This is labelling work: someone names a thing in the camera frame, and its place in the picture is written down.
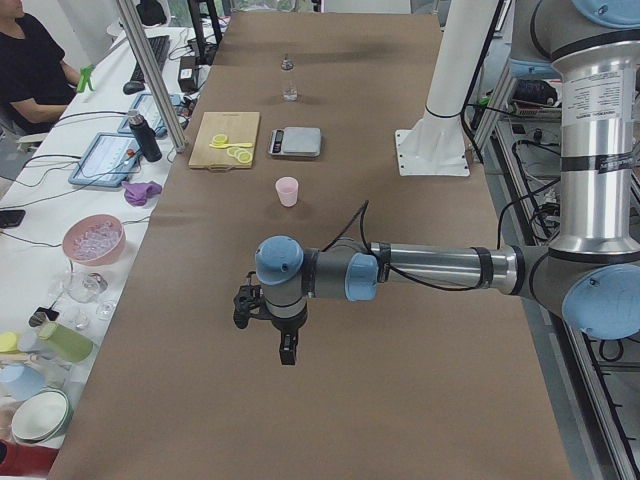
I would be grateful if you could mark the green tumbler lying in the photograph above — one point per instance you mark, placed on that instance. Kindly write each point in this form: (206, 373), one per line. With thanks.
(66, 343)

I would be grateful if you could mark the black water bottle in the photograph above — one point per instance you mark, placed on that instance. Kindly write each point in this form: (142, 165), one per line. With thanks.
(144, 135)

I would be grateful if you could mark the bamboo cutting board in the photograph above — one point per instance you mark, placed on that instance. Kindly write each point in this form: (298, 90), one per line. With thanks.
(238, 126)

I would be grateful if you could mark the digital kitchen scale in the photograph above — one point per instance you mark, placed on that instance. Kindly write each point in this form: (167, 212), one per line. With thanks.
(295, 142)

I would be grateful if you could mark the lemon slice near edge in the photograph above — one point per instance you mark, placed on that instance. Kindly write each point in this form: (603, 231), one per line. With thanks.
(244, 156)

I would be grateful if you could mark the pink bowl with ice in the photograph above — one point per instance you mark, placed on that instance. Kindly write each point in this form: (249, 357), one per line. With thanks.
(95, 240)

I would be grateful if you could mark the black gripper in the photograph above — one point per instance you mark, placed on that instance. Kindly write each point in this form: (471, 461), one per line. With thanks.
(286, 327)

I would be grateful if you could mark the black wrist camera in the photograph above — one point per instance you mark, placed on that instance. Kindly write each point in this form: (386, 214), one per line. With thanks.
(248, 305)

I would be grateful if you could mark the middle lemon slice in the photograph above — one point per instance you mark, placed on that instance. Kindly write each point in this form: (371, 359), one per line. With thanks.
(235, 151)

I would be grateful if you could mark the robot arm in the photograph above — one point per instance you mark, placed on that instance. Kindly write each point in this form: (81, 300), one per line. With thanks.
(588, 275)

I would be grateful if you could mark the black smartphone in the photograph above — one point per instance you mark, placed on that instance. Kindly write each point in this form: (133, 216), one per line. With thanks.
(11, 218)

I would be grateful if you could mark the black computer mouse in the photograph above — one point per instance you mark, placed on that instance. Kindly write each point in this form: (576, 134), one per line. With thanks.
(132, 87)

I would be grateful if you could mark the pink plastic cup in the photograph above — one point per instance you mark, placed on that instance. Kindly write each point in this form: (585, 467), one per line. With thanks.
(287, 189)

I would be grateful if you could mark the near blue teach pendant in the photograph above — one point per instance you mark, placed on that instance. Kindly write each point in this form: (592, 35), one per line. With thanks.
(108, 161)

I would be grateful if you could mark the light blue cup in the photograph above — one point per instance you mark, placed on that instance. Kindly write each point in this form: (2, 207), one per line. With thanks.
(22, 381)

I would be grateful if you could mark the aluminium frame post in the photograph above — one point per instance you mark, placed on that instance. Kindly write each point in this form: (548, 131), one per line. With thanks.
(144, 56)

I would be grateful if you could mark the glass sauce dispenser bottle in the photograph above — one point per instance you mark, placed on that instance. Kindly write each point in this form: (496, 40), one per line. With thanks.
(289, 85)

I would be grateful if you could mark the seated person black shirt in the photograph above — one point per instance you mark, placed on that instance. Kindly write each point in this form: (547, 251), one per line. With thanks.
(37, 84)

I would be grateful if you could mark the white camera mast base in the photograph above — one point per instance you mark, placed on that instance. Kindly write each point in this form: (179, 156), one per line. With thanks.
(435, 145)

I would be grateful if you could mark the lemon slice on knife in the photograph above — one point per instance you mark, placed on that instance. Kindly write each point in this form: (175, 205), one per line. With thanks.
(219, 140)

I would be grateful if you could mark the white green bowl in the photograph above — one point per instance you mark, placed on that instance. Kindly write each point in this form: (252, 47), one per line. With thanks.
(41, 417)

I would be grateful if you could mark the purple cloth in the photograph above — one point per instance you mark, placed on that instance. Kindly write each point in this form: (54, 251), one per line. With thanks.
(138, 193)

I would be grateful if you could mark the yellow plastic knife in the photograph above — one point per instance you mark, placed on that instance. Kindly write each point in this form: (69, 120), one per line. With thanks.
(230, 145)

